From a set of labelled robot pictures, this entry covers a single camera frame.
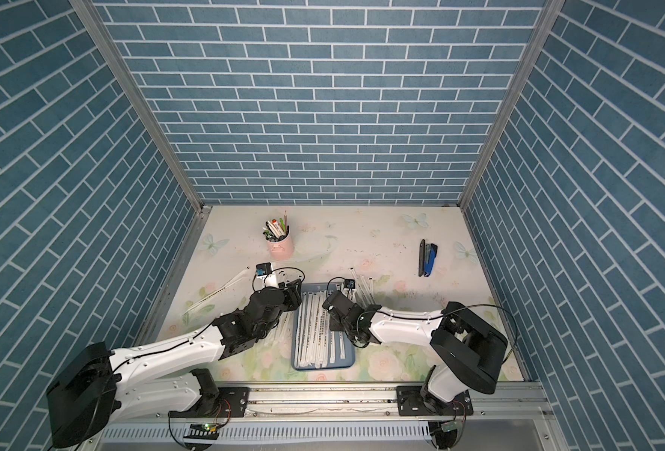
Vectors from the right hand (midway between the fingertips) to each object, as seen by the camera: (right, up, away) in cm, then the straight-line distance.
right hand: (335, 317), depth 87 cm
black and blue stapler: (+34, +19, +15) cm, 41 cm away
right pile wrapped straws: (+10, +7, +7) cm, 14 cm away
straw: (-11, -4, -3) cm, 12 cm away
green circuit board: (-34, -25, -15) cm, 45 cm away
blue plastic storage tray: (-6, -7, -5) cm, 10 cm away
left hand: (-9, +11, -6) cm, 16 cm away
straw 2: (-10, -2, -1) cm, 10 cm away
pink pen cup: (-19, +21, +11) cm, 30 cm away
